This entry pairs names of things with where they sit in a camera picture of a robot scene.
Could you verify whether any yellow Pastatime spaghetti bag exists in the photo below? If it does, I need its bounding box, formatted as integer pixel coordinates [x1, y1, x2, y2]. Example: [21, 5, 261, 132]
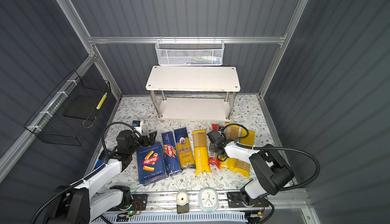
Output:
[219, 126, 241, 170]
[193, 130, 211, 175]

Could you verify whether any red spaghetti bag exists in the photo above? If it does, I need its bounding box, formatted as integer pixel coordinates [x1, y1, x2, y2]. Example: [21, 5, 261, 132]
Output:
[209, 124, 221, 169]

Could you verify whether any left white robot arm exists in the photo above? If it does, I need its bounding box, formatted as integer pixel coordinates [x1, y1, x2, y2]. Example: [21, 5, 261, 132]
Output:
[43, 130, 157, 224]

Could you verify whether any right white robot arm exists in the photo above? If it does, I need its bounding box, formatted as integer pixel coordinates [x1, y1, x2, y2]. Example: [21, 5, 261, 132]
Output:
[207, 130, 295, 206]

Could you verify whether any large blue Barilla pasta box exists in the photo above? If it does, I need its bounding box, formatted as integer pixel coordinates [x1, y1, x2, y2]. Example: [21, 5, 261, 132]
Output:
[137, 142, 168, 185]

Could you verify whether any white two-tier shelf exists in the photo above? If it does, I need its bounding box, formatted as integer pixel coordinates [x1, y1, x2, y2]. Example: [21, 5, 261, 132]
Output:
[146, 66, 241, 122]

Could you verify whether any yellow spaghetti bag back side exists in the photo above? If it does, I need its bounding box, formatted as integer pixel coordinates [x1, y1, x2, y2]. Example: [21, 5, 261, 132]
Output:
[233, 130, 256, 178]

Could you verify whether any blue stapler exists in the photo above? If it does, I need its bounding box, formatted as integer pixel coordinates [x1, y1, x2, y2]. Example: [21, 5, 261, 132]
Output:
[94, 156, 106, 170]

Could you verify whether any blue yellow spaghetti bag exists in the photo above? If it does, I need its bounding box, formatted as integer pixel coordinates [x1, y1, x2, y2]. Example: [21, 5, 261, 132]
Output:
[174, 128, 196, 170]

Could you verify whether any narrow blue Barilla spaghetti box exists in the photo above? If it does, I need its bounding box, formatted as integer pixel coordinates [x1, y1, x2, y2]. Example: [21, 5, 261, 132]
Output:
[161, 132, 181, 175]

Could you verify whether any yellow green marker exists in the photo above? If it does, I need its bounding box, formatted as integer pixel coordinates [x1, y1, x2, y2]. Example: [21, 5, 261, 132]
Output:
[96, 92, 107, 110]

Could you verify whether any white analog clock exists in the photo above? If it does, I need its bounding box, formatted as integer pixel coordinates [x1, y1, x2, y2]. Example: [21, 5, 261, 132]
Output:
[198, 187, 219, 212]

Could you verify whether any round white timer device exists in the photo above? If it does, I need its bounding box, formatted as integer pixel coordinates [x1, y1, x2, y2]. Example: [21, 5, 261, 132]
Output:
[176, 190, 190, 214]

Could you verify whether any white tube in basket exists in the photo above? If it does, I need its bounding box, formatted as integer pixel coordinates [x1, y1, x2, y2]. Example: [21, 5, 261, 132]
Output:
[193, 56, 222, 64]

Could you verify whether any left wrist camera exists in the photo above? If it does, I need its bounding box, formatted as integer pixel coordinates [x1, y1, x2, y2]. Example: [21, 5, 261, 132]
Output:
[132, 120, 142, 134]

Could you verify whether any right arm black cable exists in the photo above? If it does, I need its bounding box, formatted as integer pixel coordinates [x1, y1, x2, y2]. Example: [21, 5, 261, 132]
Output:
[222, 123, 321, 192]

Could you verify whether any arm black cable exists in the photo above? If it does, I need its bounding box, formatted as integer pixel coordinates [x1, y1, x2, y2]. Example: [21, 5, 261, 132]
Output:
[30, 122, 136, 224]
[222, 123, 321, 192]

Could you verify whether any black wire basket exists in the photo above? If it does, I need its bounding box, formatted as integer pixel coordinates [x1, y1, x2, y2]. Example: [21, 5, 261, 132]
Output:
[24, 72, 111, 146]

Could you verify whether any white wire mesh basket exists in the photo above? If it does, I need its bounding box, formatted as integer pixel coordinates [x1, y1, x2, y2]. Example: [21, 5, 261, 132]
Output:
[155, 41, 225, 66]

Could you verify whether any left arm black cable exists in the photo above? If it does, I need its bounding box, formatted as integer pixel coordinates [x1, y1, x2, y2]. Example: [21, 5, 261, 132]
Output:
[30, 122, 136, 224]

